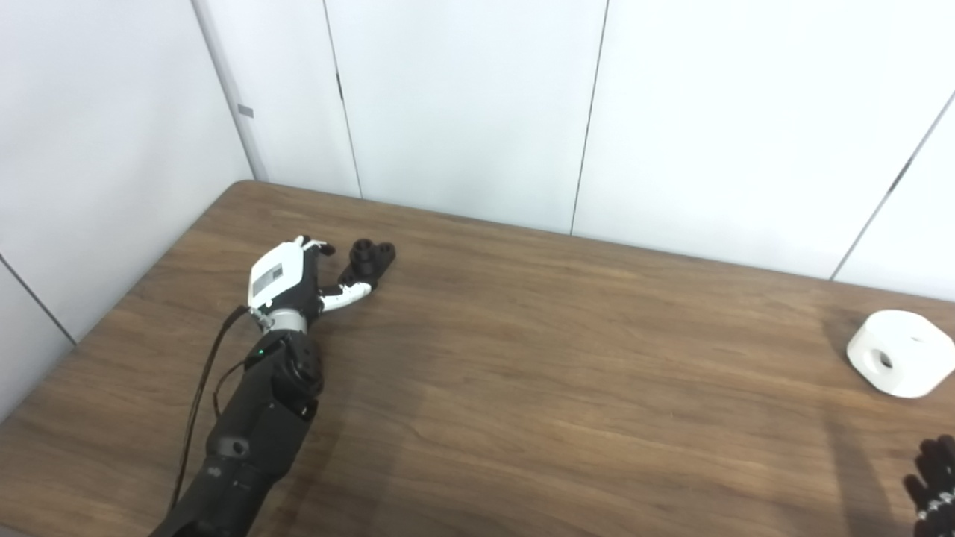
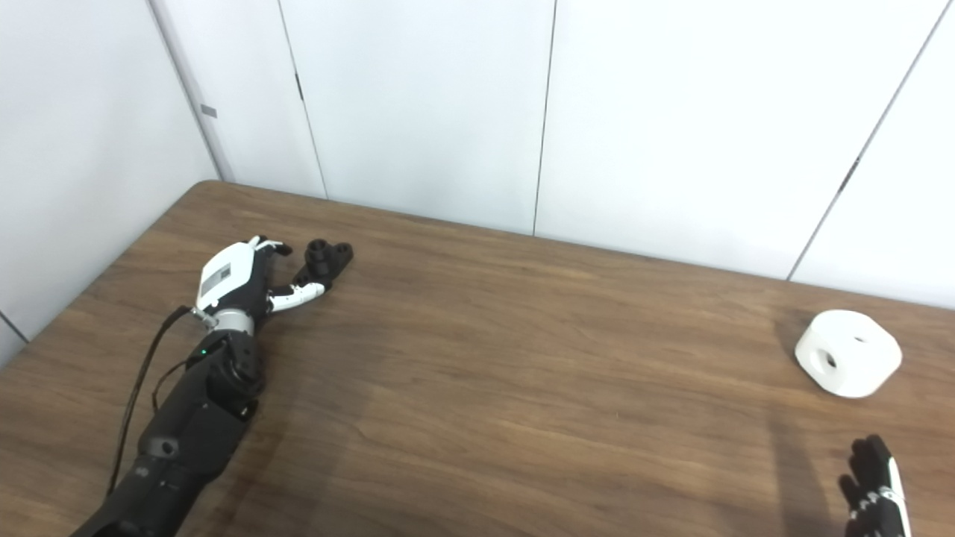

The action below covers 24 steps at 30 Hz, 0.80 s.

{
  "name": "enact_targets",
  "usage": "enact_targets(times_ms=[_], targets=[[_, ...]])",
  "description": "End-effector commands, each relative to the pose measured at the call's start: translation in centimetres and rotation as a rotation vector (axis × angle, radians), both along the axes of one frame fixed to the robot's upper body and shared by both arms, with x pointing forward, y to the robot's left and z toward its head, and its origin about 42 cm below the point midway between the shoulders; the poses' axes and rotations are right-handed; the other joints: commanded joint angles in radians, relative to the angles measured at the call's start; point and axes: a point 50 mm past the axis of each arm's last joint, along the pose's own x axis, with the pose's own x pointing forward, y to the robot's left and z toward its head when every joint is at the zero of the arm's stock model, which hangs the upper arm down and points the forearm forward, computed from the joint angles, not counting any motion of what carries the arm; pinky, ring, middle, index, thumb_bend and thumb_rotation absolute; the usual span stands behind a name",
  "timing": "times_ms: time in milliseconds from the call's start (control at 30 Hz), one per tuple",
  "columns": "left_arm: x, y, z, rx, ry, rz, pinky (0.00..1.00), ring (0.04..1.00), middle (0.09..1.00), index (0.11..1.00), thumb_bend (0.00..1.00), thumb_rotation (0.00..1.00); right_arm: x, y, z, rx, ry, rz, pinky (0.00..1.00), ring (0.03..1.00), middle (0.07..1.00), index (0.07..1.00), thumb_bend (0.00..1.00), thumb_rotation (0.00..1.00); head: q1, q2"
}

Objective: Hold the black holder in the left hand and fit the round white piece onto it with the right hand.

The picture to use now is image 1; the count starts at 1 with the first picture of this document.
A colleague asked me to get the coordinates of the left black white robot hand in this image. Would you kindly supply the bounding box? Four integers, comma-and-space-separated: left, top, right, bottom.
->
247, 236, 373, 333

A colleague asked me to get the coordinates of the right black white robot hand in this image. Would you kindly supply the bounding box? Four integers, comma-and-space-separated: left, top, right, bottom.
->
902, 435, 955, 537

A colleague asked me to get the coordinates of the black plastic holder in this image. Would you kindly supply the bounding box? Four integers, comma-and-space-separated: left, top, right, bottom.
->
337, 238, 397, 292

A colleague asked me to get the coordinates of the round white plastic piece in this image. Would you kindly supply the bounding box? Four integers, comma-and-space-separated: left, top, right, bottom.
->
846, 310, 955, 399

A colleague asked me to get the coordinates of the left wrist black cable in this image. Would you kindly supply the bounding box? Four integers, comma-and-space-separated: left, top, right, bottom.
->
169, 305, 256, 512

